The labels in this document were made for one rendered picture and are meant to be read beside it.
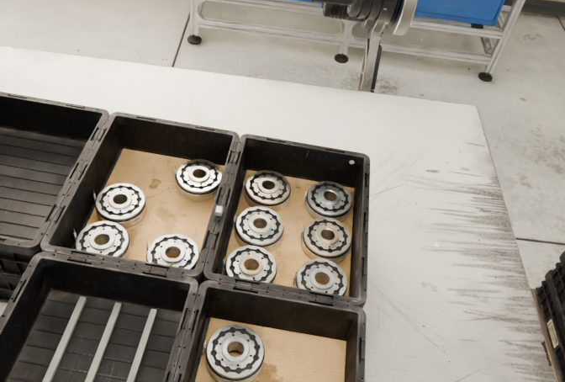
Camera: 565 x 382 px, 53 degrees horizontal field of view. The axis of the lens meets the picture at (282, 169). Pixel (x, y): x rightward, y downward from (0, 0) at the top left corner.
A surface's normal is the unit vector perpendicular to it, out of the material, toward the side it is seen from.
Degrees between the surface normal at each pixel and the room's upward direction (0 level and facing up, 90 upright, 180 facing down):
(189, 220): 0
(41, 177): 0
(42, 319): 0
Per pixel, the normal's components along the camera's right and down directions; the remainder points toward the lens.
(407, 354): 0.11, -0.69
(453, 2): -0.06, 0.71
